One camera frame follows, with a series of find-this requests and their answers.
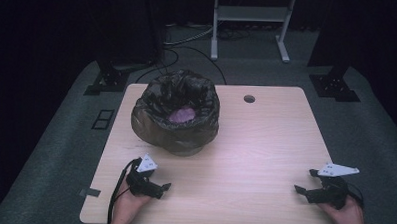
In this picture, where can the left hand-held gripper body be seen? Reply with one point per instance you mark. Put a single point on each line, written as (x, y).
(140, 185)

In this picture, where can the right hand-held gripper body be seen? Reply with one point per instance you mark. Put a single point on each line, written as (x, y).
(332, 190)

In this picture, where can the person's left hand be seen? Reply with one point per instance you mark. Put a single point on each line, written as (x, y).
(128, 208)

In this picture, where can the person's right hand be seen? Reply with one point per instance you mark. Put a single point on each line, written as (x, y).
(348, 219)

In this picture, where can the black trash bag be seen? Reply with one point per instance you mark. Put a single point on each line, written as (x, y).
(159, 137)

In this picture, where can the grey tape strip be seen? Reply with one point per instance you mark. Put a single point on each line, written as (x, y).
(90, 192)

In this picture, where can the purple item in bag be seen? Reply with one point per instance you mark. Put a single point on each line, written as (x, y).
(182, 115)

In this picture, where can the black floor outlet plate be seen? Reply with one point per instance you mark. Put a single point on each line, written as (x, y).
(102, 119)

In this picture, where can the black stand base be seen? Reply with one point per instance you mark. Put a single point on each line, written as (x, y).
(107, 82)
(334, 87)

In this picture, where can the white metal stand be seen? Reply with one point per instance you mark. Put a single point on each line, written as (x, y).
(253, 14)

